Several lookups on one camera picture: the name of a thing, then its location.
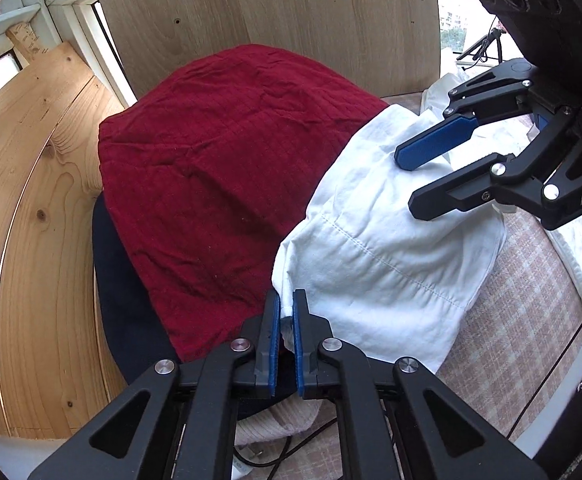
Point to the white shirt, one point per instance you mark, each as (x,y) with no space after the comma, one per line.
(381,260)

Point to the cream knit cloth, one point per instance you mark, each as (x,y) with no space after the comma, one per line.
(271,420)

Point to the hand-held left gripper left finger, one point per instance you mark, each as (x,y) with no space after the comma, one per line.
(272,355)

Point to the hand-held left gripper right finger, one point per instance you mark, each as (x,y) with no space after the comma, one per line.
(298,360)

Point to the black tripod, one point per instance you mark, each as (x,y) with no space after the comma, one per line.
(495,36)

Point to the pine wood board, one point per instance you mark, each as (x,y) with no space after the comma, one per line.
(31,210)

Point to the navy garment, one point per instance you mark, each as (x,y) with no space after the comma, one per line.
(121,320)

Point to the light wooden board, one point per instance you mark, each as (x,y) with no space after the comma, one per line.
(271,5)

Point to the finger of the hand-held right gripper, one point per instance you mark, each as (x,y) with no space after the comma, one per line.
(451,192)
(431,142)

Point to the pink plaid blanket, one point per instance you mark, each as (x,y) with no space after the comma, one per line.
(511,320)

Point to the red garment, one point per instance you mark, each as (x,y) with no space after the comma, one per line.
(211,160)

